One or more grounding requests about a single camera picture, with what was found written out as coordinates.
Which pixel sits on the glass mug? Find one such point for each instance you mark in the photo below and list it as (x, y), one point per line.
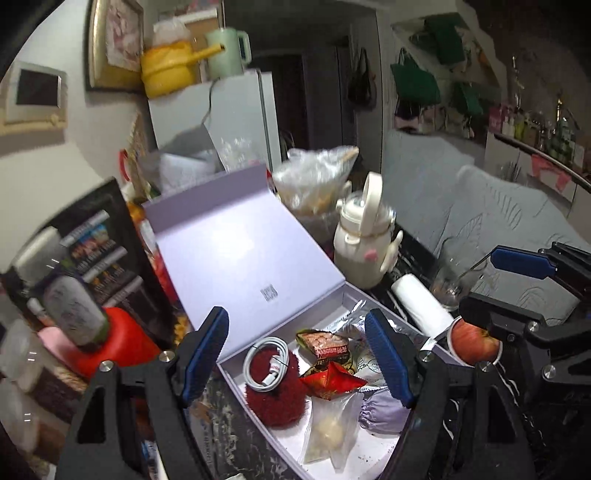
(455, 277)

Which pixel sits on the white cabinet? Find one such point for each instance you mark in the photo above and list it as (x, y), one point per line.
(535, 166)

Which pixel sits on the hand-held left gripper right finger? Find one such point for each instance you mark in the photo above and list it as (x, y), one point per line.
(388, 360)

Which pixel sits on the lavender gift box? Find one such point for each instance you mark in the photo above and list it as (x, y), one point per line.
(240, 249)

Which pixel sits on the black printed brochure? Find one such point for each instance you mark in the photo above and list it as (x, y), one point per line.
(106, 240)

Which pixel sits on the grey metal bowl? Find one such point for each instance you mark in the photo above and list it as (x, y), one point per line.
(450, 341)

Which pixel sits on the red apple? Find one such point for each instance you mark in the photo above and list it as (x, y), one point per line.
(473, 344)

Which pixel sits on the leaf pattern chair cushion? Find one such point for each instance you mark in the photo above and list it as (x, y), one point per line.
(508, 212)

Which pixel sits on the wall intercom panel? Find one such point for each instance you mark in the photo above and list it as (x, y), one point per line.
(34, 94)

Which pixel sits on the white printed cloth pouch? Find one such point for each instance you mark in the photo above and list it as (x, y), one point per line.
(369, 369)

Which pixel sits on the woven straw fan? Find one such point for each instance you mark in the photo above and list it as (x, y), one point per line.
(136, 138)

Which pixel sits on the yellow pot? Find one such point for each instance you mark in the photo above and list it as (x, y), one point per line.
(166, 69)

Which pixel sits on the red fuzzy scrunchie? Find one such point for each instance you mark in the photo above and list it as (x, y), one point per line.
(277, 406)

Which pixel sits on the red gold snack packet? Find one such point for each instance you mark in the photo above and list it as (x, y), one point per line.
(330, 383)

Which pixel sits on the gold framed picture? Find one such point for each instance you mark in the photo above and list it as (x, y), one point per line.
(117, 44)

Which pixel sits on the green tote bag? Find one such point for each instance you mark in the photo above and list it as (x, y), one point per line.
(415, 83)
(445, 39)
(468, 99)

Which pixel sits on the green electric kettle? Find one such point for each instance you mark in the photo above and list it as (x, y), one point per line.
(226, 53)

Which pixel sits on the red plastic container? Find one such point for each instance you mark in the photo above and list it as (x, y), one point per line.
(124, 341)

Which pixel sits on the leaf pattern covered chair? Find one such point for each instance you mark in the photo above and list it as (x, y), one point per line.
(415, 180)

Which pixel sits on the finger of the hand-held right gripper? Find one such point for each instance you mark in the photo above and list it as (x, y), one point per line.
(503, 316)
(521, 263)

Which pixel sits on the cream character water bottle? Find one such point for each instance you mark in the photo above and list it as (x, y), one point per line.
(362, 240)

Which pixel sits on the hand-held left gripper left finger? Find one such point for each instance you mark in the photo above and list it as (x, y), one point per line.
(205, 350)

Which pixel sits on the white paper roll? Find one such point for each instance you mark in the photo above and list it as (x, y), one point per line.
(422, 302)

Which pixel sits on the black hanging bag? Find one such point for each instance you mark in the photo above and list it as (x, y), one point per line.
(361, 87)

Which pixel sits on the row of bottles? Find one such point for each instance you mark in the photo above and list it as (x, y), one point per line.
(540, 131)

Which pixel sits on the clear zip bag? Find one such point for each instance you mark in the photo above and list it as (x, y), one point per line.
(330, 429)

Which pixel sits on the white fridge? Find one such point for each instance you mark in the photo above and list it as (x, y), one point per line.
(231, 120)

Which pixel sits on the clear plastic snack bag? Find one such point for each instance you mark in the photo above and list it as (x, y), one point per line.
(353, 314)

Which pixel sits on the black label bottle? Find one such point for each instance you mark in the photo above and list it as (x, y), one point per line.
(71, 307)

